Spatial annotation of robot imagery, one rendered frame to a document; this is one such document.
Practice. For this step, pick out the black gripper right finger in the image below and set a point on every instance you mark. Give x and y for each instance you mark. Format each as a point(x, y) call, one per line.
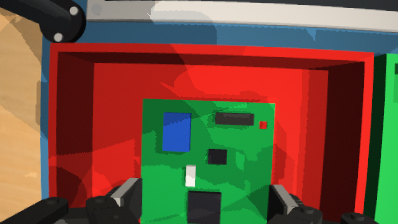
point(279, 201)

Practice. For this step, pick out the green circuit board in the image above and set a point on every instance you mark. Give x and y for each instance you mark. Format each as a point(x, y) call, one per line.
point(206, 162)

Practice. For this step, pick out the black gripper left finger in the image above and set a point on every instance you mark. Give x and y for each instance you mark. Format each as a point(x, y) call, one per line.
point(99, 209)

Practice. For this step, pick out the green square bin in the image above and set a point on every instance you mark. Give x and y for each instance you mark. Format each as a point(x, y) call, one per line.
point(382, 170)

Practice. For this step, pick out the red bin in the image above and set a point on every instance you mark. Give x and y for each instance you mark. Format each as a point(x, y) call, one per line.
point(323, 103)

